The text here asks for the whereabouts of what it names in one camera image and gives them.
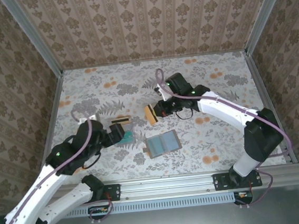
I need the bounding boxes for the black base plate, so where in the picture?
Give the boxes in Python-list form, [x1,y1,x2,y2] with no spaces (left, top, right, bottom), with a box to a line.
[93,183,122,203]
[211,169,263,192]

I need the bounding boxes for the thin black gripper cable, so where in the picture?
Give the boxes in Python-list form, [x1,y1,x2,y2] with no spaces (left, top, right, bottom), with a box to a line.
[80,153,103,170]
[175,107,195,122]

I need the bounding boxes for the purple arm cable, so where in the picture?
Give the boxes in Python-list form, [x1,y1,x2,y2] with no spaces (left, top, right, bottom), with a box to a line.
[0,107,116,224]
[155,56,298,217]

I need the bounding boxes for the white slotted cable duct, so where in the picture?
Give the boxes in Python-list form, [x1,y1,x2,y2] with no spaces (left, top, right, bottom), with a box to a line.
[59,190,251,219]

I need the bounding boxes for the small circuit board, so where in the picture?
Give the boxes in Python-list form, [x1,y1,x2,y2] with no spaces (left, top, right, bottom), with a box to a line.
[233,189,254,206]
[87,204,110,220]

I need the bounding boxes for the thin black right gripper cable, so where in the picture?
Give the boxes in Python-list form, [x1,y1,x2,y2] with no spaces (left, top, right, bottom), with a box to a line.
[175,107,195,122]

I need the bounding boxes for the grey plastic card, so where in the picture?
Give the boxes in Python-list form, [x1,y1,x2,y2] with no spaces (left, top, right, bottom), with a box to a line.
[123,121,137,144]

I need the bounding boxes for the thin black left gripper cable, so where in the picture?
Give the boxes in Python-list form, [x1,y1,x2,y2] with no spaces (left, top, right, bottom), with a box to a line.
[80,153,103,170]

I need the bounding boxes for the aluminium corner post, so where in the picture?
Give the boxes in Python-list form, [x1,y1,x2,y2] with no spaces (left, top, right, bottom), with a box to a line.
[0,0,64,82]
[239,0,297,56]

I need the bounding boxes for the teal card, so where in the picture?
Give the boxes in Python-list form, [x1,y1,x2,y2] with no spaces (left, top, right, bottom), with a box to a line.
[118,129,135,145]

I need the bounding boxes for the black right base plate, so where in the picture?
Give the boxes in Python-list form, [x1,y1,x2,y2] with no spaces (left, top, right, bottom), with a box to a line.
[211,169,263,192]

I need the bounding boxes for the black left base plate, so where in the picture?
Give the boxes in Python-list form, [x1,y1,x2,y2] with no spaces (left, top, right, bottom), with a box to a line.
[93,183,122,203]

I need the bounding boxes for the grey card holder clear sleeves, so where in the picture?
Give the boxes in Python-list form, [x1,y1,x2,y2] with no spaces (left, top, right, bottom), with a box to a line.
[141,129,183,161]

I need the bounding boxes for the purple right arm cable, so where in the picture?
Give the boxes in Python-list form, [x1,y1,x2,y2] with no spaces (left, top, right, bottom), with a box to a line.
[155,56,298,217]

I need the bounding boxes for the aluminium side rail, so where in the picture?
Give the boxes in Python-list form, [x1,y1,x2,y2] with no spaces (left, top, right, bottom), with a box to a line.
[36,71,72,161]
[243,48,298,168]

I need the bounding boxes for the aluminium front frame rail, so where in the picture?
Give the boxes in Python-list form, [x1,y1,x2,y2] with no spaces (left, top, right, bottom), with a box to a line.
[48,163,299,207]

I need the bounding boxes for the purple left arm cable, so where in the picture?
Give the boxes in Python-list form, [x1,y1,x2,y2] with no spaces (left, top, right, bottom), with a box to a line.
[0,107,116,224]

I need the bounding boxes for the tan card black stripe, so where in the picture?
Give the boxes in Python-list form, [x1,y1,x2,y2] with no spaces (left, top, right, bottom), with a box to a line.
[110,114,132,126]

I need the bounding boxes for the orange sponge block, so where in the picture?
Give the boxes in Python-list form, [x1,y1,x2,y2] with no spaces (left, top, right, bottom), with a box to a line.
[142,102,160,126]

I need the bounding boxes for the grey metal panel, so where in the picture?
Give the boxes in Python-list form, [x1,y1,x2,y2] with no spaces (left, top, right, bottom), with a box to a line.
[38,178,299,224]

